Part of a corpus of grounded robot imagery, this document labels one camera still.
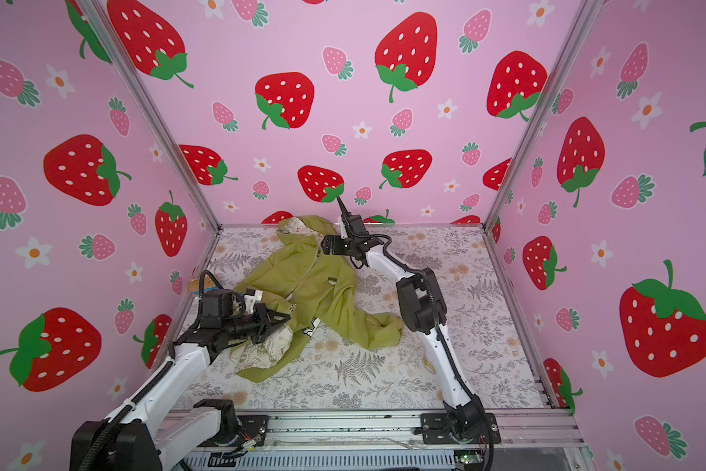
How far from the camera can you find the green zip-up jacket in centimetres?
84

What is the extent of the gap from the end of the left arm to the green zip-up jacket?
41 mm

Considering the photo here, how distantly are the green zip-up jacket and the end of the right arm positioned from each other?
0.21ft

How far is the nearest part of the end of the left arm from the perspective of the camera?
2.14 feet

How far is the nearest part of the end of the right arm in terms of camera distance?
815 mm

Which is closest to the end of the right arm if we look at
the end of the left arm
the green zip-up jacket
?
the green zip-up jacket

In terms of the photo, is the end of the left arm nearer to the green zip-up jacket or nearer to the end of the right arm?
the green zip-up jacket
